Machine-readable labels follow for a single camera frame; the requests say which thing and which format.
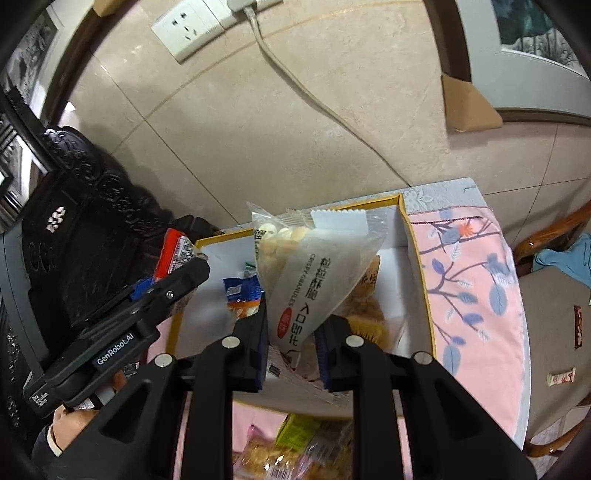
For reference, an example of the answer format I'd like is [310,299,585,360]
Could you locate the black carved wooden cabinet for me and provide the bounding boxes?
[0,83,222,430]

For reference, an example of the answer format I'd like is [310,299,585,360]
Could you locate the grey power cable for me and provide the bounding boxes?
[245,4,416,190]

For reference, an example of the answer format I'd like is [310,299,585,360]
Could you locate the pink floral tablecloth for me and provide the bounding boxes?
[178,178,529,480]

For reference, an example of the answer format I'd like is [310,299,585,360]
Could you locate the brown peanut packet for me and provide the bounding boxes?
[344,256,386,328]

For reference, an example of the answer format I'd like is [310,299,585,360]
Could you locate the blue snack packet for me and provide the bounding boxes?
[223,274,265,319]

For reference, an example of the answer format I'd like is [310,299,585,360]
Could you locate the grey chair cushion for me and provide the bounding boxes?
[517,258,591,444]

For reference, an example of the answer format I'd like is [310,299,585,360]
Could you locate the cardboard corner protector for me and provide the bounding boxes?
[441,73,503,134]

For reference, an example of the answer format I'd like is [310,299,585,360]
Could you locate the yellow cardboard box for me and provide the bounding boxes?
[167,194,437,370]

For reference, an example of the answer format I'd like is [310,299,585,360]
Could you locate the blue cloth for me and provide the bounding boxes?
[533,233,591,289]

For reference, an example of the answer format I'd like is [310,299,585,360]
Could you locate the yellow-green wafer bar packet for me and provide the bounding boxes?
[276,413,324,455]

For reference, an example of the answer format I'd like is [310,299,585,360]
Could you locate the wooden armchair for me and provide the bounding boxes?
[512,198,591,460]

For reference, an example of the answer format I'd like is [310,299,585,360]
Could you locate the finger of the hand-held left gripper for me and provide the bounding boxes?
[81,276,158,330]
[131,257,212,324]

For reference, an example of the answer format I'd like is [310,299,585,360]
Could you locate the white crispy ball packet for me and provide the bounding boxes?
[246,200,387,384]

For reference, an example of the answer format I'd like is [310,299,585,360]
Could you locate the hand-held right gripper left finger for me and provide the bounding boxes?
[48,298,269,480]

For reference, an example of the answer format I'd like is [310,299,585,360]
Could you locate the white red snack bar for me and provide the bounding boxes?
[546,368,578,387]

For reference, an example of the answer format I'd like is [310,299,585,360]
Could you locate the dark brown snack bar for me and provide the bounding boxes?
[573,305,586,349]

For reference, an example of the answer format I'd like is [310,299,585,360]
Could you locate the red snack packet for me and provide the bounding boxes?
[152,228,208,319]

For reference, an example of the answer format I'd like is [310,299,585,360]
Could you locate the framed wall picture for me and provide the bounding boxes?
[427,0,591,123]

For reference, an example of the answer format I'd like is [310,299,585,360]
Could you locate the person's left hand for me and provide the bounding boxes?
[51,369,130,450]

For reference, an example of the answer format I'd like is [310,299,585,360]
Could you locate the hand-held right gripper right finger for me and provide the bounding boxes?
[315,316,539,480]

